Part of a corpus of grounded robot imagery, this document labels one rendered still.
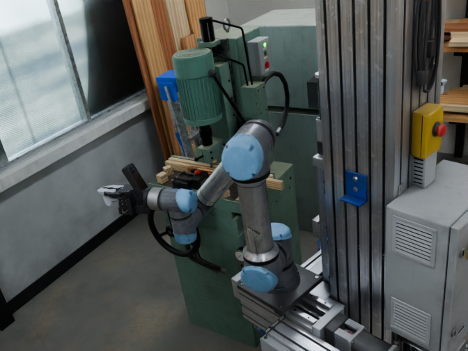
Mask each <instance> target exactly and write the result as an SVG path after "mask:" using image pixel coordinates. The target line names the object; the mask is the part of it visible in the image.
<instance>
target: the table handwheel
mask: <svg viewBox="0 0 468 351"><path fill-rule="evenodd" d="M154 212H155V211H154ZM154 212H152V214H148V225H149V228H150V231H151V233H152V234H153V236H154V238H155V239H156V240H157V241H158V242H159V244H160V245H161V246H162V247H164V248H165V249H166V250H167V251H168V252H170V253H172V254H174V255H176V256H180V257H190V256H193V255H194V254H195V253H196V252H197V251H198V249H199V247H200V245H201V236H200V233H199V230H198V227H196V231H197V233H196V234H197V238H196V240H195V241H194V242H192V243H191V245H192V246H193V247H192V248H191V249H190V250H188V251H181V250H178V249H176V248H174V247H172V246H171V245H170V244H168V243H167V242H166V241H165V240H164V239H163V238H162V236H164V235H166V234H167V235H168V236H170V237H175V236H174V234H173V229H172V225H171V219H170V216H169V212H167V213H168V216H169V222H170V224H169V225H168V226H166V228H165V230H166V231H164V232H163V233H158V231H157V229H156V227H155V222H154V218H153V216H154Z"/></svg>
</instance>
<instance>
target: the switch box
mask: <svg viewBox="0 0 468 351"><path fill-rule="evenodd" d="M264 42H265V43H266V46H265V47H266V49H264V50H263V48H264V46H263V43H264ZM247 47H248V53H249V64H250V69H251V76H263V75H264V74H266V73H267V72H269V71H270V70H272V66H271V59H270V46H269V38H268V37H256V38H254V39H253V40H250V41H249V42H247ZM264 51H266V52H267V55H266V56H267V58H265V59H264V57H266V56H264ZM266 62H269V64H270V66H269V68H268V69H269V70H267V71H265V70H266V69H267V68H266V67H265V64H266Z"/></svg>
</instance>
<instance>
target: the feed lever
mask: <svg viewBox="0 0 468 351"><path fill-rule="evenodd" d="M216 74H217V73H216V71H215V70H213V69H211V70H209V71H208V76H209V77H211V78H213V79H214V80H215V81H216V83H217V85H218V86H219V87H220V89H221V91H222V92H223V94H224V95H225V96H226V98H227V100H228V101H229V102H230V104H231V106H232V107H233V108H234V110H235V112H236V113H237V115H238V116H239V117H240V119H241V122H240V128H241V127H242V126H243V125H244V124H245V123H246V122H247V121H249V120H245V119H244V118H243V117H242V115H241V113H240V112H239V111H238V109H237V107H236V106H235V104H234V103H233V101H232V99H231V98H230V97H229V95H228V93H227V92H226V91H225V89H224V87H223V86H222V85H221V83H220V82H219V80H218V79H217V77H216Z"/></svg>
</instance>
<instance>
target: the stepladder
mask: <svg viewBox="0 0 468 351"><path fill-rule="evenodd" d="M156 81H157V84H158V87H159V94H160V97H161V100H166V101H167V102H168V106H169V110H170V113H171V117H172V121H173V125H174V128H175V135H176V137H177V139H178V143H179V146H180V150H181V153H182V156H183V157H190V158H195V155H194V151H193V148H192V145H191V142H192V141H193V140H194V141H195V144H196V147H197V148H198V147H199V146H200V145H201V144H202V141H201V137H200V135H199V131H198V130H199V126H198V127H194V126H190V127H191V131H189V132H187V128H186V126H185V122H184V119H183V117H182V112H181V110H180V107H181V104H180V97H178V94H177V93H178V87H177V83H176V76H175V72H174V70H169V71H167V72H165V73H163V74H162V75H160V76H158V77H156Z"/></svg>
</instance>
